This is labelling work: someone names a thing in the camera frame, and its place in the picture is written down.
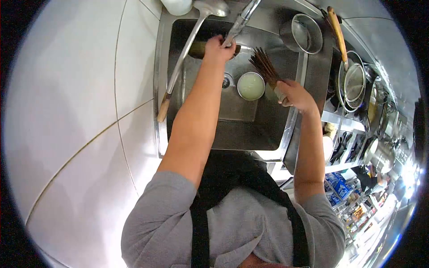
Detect person's left hand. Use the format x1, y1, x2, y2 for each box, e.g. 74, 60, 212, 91
203, 34, 237, 65

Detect person's right hand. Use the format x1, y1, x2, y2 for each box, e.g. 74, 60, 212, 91
275, 79, 318, 115

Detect person's left fingers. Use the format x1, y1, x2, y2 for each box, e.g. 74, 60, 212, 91
219, 36, 237, 57

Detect person's right fingers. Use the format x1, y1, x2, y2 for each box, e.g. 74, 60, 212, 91
275, 80, 294, 108

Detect bamboo wok brush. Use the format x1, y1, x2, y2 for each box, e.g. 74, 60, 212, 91
248, 47, 289, 104

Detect steel sink faucet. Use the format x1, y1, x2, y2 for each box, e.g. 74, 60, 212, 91
222, 0, 263, 47

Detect small steel bowl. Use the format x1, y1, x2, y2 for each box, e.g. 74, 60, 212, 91
237, 71, 266, 102

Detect stainless steel sink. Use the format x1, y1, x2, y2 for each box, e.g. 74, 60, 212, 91
154, 0, 336, 175

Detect steel pot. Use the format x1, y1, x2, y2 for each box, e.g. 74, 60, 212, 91
280, 13, 324, 55

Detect white container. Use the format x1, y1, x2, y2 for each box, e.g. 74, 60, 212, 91
160, 0, 194, 17

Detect steel kitchen shelf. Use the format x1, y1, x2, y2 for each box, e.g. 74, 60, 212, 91
321, 60, 428, 242

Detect person's body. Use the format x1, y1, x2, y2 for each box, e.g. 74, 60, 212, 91
121, 151, 346, 268

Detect steel ladle with wooden handle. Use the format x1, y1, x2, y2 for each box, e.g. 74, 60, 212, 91
156, 0, 231, 123

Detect wire strainer with wooden handle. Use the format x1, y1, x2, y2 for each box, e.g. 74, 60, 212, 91
326, 6, 368, 113

